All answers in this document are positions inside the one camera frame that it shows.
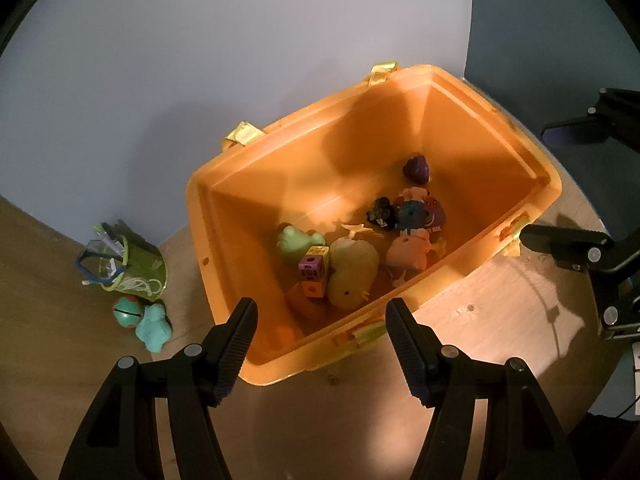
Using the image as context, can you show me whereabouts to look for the small black toy figure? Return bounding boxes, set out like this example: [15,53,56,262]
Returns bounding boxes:
[367,196,399,232]

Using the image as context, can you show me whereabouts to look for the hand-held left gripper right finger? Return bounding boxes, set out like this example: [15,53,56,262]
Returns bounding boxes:
[385,297,581,480]

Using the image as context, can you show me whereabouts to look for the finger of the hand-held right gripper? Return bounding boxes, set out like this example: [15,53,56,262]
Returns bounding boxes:
[520,224,632,275]
[541,87,640,152]

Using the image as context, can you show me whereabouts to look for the multicoloured cube block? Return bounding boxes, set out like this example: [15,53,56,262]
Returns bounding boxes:
[298,246,331,301]

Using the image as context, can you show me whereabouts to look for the purple toy camera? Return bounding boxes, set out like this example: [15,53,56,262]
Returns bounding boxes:
[422,195,446,233]

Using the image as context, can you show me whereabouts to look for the green mesh pen holder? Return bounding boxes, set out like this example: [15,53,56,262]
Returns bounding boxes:
[92,220,167,302]

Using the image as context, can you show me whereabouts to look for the purple grape toy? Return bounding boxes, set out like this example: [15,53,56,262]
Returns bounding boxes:
[403,155,431,184]

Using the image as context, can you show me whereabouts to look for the green frog toy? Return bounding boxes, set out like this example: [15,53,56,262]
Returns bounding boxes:
[277,224,328,266]

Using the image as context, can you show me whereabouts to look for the green and orange ball toy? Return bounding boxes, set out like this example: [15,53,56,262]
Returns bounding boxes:
[112,296,143,330]

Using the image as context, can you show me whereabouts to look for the blue framed glasses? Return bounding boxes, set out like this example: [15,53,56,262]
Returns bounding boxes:
[76,240,130,286]

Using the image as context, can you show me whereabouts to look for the orange plastic crate yellow handles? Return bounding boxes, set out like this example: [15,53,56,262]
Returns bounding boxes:
[186,61,563,387]

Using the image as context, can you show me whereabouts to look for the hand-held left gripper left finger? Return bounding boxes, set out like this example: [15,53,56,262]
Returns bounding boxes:
[59,297,259,480]

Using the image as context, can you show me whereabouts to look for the yellow plush chick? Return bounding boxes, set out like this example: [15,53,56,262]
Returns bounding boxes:
[327,223,381,311]

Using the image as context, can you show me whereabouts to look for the teal rubber toy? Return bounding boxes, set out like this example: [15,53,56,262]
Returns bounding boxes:
[135,303,175,354]

